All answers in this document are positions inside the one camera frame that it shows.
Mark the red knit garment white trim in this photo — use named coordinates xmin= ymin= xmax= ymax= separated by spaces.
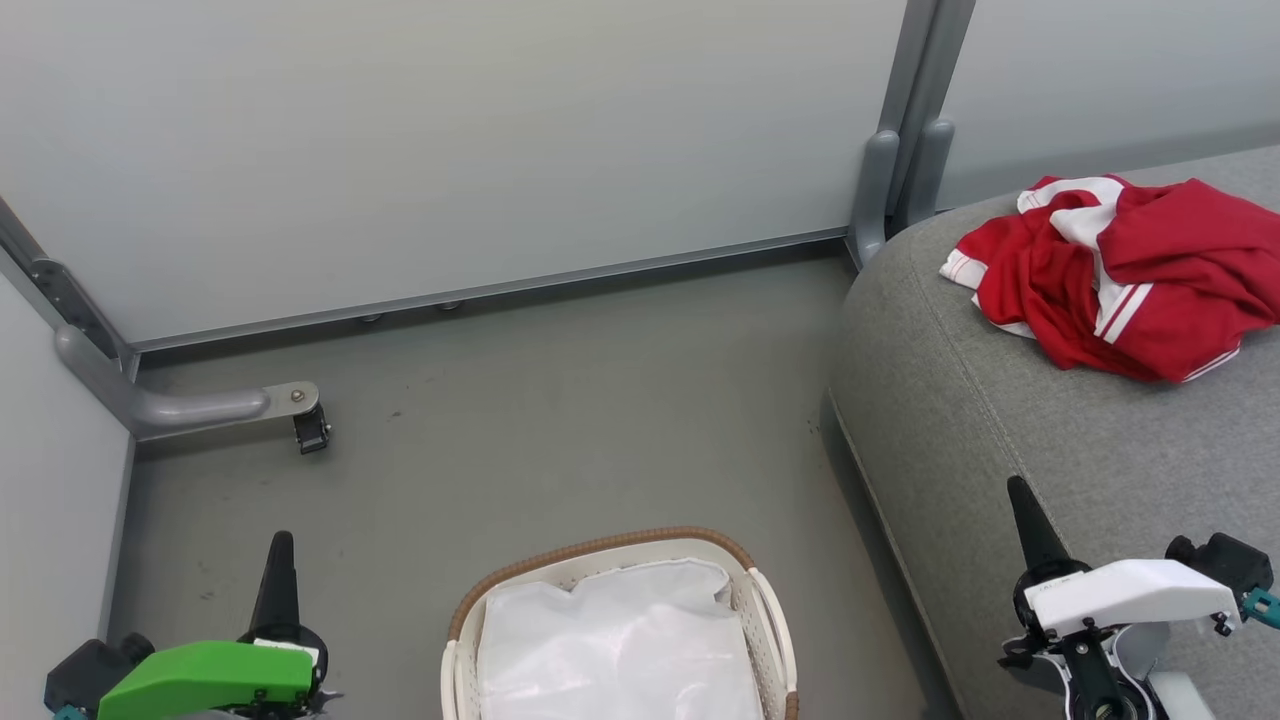
xmin=939 ymin=175 xmax=1280 ymax=385

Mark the grey partition base rail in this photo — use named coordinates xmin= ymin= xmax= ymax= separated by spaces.
xmin=130 ymin=227 xmax=853 ymax=354

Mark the grey partition foot with caster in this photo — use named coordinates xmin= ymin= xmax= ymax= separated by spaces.
xmin=54 ymin=324 xmax=332 ymax=457

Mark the white cloth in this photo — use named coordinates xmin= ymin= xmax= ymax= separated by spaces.
xmin=477 ymin=558 xmax=767 ymax=720

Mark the grey metal partition post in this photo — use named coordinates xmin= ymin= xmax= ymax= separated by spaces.
xmin=847 ymin=0 xmax=977 ymax=270

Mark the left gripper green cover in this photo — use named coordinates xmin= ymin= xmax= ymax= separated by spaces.
xmin=97 ymin=531 xmax=341 ymax=720

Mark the grey fabric sofa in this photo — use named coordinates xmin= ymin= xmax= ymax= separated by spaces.
xmin=827 ymin=145 xmax=1280 ymax=720

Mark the white basket brown rim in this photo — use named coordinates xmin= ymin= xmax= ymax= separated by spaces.
xmin=441 ymin=526 xmax=801 ymax=720

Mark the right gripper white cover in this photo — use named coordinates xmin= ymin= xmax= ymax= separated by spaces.
xmin=997 ymin=476 xmax=1246 ymax=720

